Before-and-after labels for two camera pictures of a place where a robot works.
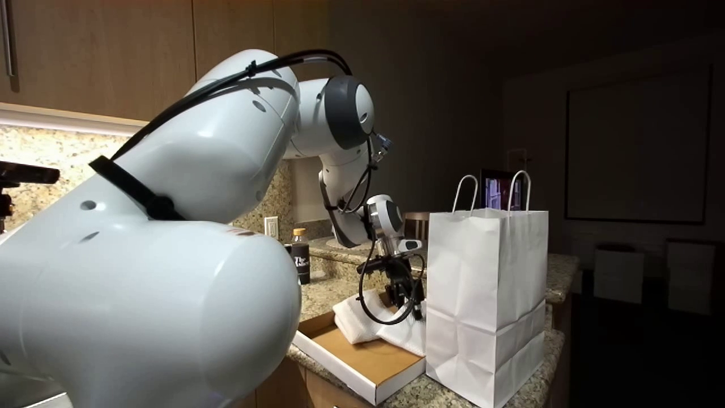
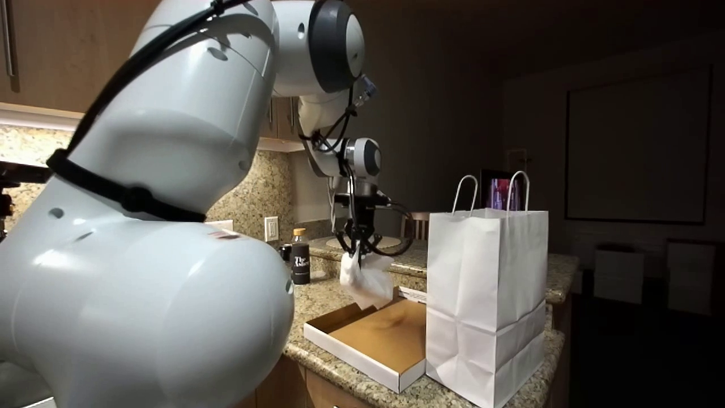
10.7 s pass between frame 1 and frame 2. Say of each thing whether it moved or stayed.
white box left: stayed
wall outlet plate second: stayed
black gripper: moved
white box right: stayed
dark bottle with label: stayed
